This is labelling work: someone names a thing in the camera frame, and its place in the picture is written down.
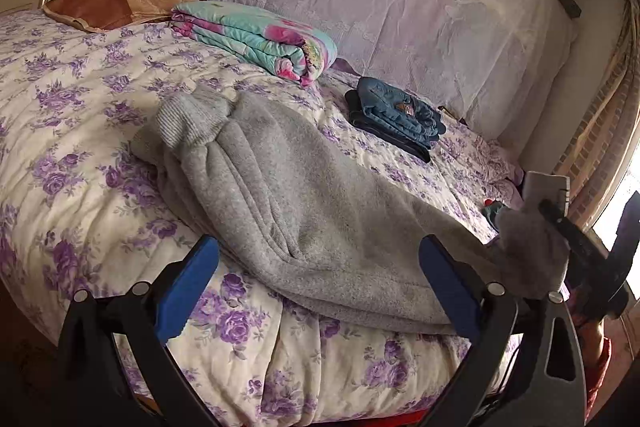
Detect dark green sweat garment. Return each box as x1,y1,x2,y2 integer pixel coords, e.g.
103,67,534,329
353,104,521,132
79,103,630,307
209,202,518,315
480,200,510,232

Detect grey sweatpants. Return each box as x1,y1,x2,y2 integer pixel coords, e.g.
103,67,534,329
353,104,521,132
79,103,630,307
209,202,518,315
131,87,568,334

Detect striped beige curtain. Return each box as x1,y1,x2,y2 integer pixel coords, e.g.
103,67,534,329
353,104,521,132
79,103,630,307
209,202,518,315
553,0,639,229

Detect purple floral bedspread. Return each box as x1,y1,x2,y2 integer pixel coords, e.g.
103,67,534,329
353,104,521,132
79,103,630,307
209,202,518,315
1,11,520,426

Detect folded black garment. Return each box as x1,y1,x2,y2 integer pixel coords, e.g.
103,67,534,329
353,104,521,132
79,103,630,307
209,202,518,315
345,90,431,164

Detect folded blue jeans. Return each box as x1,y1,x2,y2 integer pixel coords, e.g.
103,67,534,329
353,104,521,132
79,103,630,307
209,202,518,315
357,77,446,148

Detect folded turquoise pink floral blanket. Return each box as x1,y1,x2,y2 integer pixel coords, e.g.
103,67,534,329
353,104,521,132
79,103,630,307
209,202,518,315
170,1,337,87

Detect brown orange pillow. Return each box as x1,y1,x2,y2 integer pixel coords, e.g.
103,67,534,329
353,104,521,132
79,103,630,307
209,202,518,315
42,0,204,34

